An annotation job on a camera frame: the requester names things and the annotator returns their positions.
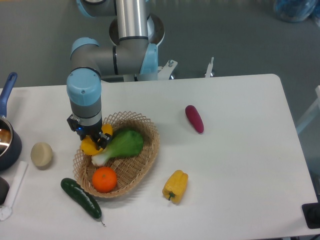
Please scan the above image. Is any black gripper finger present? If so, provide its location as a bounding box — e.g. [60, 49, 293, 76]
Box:
[90, 131, 112, 150]
[67, 114, 81, 132]

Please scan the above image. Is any woven wicker basket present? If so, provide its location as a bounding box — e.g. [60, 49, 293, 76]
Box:
[73, 111, 160, 199]

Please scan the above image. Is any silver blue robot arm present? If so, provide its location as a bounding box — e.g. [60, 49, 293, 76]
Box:
[66, 0, 158, 150]

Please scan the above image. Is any black device at edge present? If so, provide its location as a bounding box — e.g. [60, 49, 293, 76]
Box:
[301, 202, 320, 229]

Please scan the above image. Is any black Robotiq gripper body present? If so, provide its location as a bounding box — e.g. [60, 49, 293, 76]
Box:
[73, 119, 102, 141]

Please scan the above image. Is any purple sweet potato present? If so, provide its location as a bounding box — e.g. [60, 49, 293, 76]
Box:
[185, 105, 204, 134]

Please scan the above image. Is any dark round object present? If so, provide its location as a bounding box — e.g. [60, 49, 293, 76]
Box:
[0, 177, 10, 205]

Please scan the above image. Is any white frame at right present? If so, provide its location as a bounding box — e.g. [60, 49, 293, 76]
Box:
[295, 85, 320, 135]

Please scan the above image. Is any white rolled cloth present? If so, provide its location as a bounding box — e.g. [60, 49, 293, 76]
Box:
[0, 161, 28, 222]

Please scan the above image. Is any dark blue saucepan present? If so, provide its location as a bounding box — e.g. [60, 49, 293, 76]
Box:
[0, 72, 22, 171]

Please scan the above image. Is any yellow mango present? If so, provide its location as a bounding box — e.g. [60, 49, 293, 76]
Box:
[80, 123, 113, 156]

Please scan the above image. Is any dark green cucumber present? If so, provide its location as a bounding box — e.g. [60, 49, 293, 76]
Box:
[60, 177, 106, 227]

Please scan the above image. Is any green bok choy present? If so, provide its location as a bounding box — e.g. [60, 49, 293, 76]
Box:
[91, 128, 144, 167]

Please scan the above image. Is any blue plastic bag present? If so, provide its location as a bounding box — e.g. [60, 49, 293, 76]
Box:
[273, 0, 320, 23]

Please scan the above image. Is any yellow bell pepper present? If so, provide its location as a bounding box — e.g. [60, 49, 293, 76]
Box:
[162, 170, 189, 204]

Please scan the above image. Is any orange fruit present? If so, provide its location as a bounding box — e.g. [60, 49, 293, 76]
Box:
[92, 166, 118, 193]

